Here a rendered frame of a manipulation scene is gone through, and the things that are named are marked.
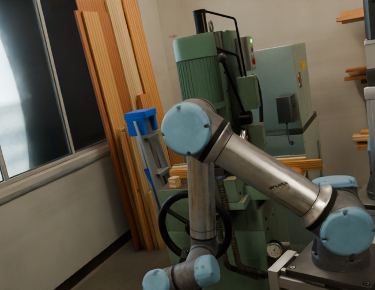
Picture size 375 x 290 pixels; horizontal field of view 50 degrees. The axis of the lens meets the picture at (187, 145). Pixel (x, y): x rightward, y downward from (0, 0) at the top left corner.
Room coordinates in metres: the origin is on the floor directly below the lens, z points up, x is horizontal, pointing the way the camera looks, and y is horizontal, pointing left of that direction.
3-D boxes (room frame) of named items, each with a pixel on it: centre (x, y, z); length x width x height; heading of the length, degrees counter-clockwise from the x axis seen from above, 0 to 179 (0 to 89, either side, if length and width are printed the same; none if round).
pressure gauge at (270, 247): (1.42, -0.26, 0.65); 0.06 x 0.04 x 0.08; 68
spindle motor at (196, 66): (1.71, -0.10, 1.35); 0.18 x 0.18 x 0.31
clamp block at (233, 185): (1.50, -0.11, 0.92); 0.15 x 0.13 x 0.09; 68
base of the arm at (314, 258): (1.00, -0.36, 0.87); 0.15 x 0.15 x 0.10
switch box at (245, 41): (1.96, -0.35, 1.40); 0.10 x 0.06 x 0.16; 158
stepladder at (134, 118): (2.58, 0.22, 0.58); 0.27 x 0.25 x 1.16; 65
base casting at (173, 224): (1.83, -0.15, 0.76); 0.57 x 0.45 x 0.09; 158
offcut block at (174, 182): (1.65, 0.08, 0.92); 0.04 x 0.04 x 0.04; 47
